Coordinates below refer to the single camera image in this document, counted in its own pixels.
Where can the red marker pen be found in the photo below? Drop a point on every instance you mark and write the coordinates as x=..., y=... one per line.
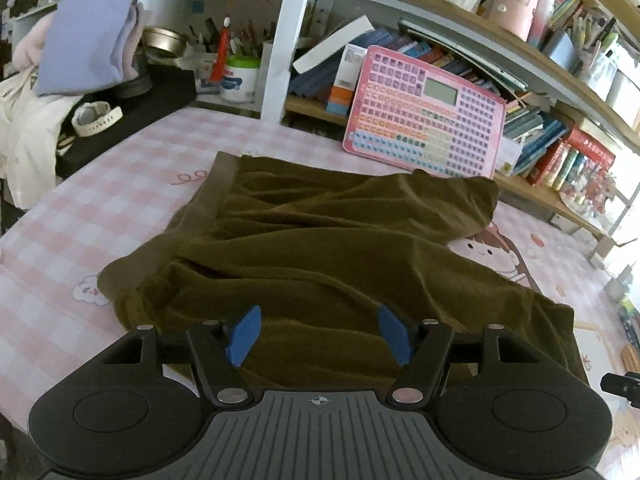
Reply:
x=220, y=55

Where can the small white bottle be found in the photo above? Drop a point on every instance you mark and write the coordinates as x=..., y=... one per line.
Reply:
x=617, y=282

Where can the row of colourful books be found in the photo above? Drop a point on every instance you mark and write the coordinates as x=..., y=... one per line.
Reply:
x=530, y=125

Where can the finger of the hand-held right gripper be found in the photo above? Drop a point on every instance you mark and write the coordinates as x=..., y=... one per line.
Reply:
x=622, y=384

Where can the bunch of pens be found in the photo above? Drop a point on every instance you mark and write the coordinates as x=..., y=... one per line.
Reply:
x=245, y=40

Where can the black box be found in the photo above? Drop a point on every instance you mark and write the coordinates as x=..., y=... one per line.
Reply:
x=160, y=95

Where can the lavender folded cloth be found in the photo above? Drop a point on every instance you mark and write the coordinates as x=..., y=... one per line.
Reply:
x=85, y=35

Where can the white wooden bookshelf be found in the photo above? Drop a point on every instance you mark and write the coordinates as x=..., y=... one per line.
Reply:
x=287, y=35

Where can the pink keyboard learning tablet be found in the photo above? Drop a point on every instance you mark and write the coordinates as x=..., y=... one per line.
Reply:
x=415, y=115

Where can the pink checked table mat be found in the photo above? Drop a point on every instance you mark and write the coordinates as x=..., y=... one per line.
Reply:
x=75, y=210

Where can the white thick book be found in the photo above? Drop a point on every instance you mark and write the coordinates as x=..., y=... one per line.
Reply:
x=332, y=42

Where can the pink plastic bucket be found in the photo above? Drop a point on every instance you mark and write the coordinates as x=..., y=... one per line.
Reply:
x=515, y=0

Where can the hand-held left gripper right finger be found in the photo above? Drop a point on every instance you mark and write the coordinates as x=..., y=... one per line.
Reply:
x=395, y=332

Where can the white paper box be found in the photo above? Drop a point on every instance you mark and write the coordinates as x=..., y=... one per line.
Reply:
x=507, y=152

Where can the white plastic jar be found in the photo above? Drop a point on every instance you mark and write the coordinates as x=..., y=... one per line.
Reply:
x=240, y=80

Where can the orange and white box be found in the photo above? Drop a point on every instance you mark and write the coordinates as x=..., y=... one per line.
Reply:
x=345, y=80

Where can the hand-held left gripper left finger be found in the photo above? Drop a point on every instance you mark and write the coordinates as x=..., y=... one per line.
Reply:
x=245, y=335

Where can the metal bowl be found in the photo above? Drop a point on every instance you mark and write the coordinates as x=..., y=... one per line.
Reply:
x=162, y=40

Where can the grey laptop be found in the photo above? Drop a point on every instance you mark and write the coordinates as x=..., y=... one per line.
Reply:
x=415, y=30

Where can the white printed cloth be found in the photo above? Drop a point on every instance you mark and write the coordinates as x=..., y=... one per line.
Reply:
x=30, y=130

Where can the colourful ornament on plate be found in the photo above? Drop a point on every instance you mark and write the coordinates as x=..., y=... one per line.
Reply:
x=590, y=192

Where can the thick red book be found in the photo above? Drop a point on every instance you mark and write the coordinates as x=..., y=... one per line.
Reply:
x=592, y=145

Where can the white wristwatch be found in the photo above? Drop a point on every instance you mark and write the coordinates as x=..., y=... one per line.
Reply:
x=95, y=117

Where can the small white cardboard box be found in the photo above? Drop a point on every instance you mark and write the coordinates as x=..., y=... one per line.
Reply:
x=607, y=250

